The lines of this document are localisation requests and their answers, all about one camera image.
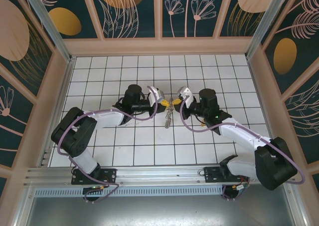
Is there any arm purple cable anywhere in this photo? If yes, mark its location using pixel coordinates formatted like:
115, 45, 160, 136
180, 97, 307, 202
57, 85, 122, 204

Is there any round wire keyring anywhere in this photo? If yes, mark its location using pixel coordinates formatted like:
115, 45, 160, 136
164, 97, 175, 129

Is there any grey metal sheet panel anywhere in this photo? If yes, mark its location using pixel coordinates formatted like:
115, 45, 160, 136
14, 183, 307, 226

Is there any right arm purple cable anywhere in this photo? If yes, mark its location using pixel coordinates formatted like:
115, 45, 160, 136
180, 97, 307, 202

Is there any slotted grey cable duct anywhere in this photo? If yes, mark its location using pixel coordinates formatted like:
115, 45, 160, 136
33, 186, 226, 198

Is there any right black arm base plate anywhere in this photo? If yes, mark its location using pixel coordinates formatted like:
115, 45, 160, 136
203, 166, 250, 184

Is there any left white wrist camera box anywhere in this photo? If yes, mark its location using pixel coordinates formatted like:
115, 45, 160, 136
147, 85, 165, 106

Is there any aluminium table edge rail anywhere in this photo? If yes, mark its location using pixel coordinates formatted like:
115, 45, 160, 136
37, 57, 77, 167
246, 57, 282, 163

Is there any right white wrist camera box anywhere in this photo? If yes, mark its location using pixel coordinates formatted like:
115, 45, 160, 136
176, 86, 194, 108

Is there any aluminium mounting rail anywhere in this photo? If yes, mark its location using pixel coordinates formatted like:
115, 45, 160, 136
23, 163, 296, 187

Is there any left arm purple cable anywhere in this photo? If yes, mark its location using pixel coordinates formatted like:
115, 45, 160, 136
57, 85, 122, 204

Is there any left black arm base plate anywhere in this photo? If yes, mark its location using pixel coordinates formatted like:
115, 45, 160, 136
71, 168, 118, 186

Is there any aluminium frame post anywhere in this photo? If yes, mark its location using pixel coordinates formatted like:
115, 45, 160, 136
245, 0, 292, 61
19, 0, 77, 64

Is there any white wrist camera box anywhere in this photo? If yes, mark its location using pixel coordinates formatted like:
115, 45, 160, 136
176, 86, 194, 108
147, 85, 165, 106

